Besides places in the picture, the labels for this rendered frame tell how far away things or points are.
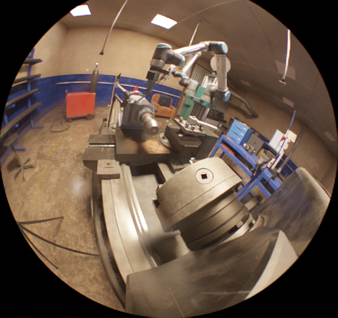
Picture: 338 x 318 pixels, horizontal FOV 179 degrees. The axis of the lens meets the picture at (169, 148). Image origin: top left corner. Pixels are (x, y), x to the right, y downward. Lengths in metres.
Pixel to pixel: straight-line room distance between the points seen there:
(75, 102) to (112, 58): 2.26
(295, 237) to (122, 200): 0.56
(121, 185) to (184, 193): 0.43
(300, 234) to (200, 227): 0.18
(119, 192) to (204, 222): 0.44
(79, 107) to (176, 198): 3.34
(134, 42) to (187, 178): 4.87
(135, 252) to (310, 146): 7.62
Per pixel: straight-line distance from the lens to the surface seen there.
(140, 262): 0.49
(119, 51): 4.79
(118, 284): 0.97
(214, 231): 0.23
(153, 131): 0.57
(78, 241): 1.44
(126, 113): 0.78
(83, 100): 3.36
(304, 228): 0.15
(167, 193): 0.23
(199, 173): 0.22
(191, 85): 1.86
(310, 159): 7.57
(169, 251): 0.64
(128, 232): 0.50
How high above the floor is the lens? 1.32
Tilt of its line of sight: 31 degrees down
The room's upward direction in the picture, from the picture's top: 21 degrees clockwise
